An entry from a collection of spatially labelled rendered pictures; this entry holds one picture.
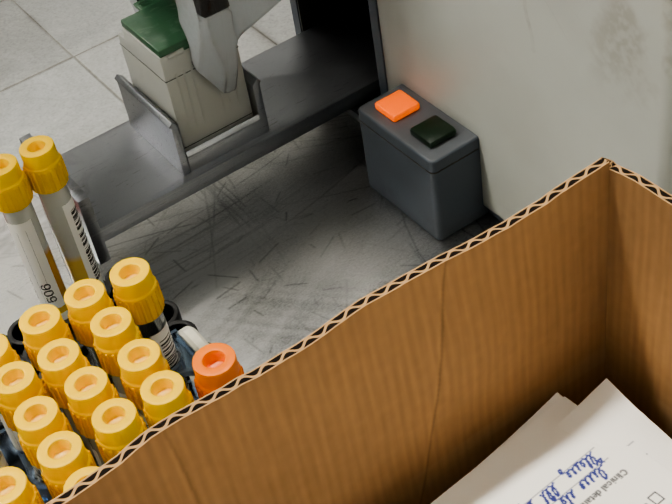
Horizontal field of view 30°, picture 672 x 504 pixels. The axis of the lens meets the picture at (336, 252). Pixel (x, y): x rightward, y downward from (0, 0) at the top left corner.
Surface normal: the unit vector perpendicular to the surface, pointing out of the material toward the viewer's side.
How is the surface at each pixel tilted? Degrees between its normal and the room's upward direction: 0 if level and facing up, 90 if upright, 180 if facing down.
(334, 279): 0
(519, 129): 90
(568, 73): 90
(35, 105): 0
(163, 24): 0
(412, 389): 88
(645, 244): 89
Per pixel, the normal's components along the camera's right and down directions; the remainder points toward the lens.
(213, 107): 0.57, 0.50
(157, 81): -0.81, 0.47
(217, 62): -0.22, 0.87
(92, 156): -0.14, -0.72
